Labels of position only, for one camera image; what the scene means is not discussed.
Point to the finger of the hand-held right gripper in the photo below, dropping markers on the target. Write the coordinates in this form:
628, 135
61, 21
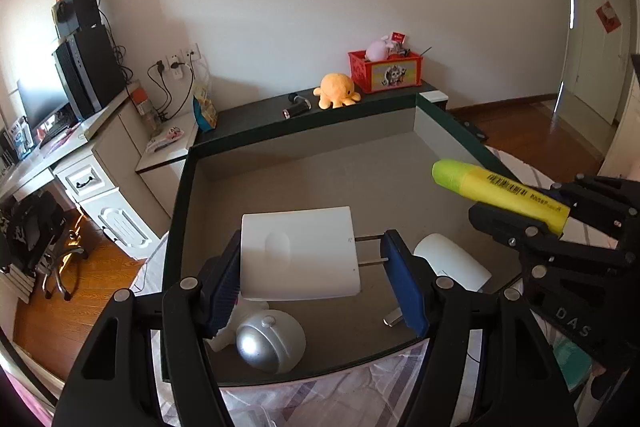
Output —
500, 224
600, 202

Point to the silver round gadget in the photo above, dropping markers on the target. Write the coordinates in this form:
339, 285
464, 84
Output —
270, 342

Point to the white rounded plastic device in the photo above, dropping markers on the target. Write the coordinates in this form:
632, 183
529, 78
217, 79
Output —
450, 262

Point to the blue and orange snack bag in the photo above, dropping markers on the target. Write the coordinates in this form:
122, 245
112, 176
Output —
205, 109

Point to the orange octopus plush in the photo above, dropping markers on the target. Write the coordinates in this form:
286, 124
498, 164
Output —
335, 89

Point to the black office chair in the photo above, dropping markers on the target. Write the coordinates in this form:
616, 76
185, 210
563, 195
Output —
35, 227

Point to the black low cabinet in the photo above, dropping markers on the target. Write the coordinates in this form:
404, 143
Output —
250, 119

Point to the pink plush toy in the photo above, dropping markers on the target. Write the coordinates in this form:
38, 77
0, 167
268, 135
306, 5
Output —
377, 49

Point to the black cardboard box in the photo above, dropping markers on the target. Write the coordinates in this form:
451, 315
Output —
77, 12

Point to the small red card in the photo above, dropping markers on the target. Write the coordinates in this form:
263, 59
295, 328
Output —
398, 39

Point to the white door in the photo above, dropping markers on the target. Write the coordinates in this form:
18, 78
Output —
595, 72

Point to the blue printed box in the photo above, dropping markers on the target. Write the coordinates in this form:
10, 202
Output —
21, 137

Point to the white power adapter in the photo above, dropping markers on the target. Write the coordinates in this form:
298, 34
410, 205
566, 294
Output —
300, 252

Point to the yellow highlighter pen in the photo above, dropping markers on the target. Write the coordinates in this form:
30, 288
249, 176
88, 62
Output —
480, 184

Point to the striped white bed sheet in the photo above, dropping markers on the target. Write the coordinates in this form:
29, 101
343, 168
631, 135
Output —
350, 387

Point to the black computer tower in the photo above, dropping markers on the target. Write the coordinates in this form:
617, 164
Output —
90, 72

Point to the black handheld roller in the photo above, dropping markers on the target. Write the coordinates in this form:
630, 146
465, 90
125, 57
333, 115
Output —
297, 107

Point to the white bedside cabinet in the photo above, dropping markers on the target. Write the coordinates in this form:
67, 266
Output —
160, 177

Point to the red door decoration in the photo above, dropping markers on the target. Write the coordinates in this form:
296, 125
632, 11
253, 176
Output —
607, 17

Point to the white wall socket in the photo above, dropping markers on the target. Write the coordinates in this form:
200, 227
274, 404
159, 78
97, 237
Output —
192, 53
175, 59

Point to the clear bottle with orange label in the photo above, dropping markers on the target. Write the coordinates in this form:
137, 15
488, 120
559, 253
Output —
146, 109

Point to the red plastic crate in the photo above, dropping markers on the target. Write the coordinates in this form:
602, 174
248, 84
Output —
390, 74

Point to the white desk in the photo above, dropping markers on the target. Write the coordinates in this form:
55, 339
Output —
110, 187

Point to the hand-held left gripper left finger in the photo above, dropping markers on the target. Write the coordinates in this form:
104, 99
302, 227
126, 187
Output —
222, 287

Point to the pink printed pouch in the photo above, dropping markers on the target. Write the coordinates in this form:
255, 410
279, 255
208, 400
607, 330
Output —
167, 139

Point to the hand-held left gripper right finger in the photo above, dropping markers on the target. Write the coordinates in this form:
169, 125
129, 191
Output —
405, 287

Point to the black computer monitor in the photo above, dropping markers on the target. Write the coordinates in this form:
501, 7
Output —
42, 107

